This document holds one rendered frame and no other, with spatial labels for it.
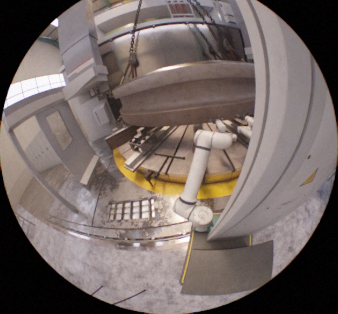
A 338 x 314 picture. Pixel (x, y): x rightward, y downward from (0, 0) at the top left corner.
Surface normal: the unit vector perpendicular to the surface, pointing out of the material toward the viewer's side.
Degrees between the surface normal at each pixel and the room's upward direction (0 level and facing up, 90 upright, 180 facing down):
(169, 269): 0
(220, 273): 0
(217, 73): 90
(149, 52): 90
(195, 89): 90
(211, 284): 0
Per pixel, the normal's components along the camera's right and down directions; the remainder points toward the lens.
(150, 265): -0.23, -0.80
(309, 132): -0.22, 0.60
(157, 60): 0.14, 0.54
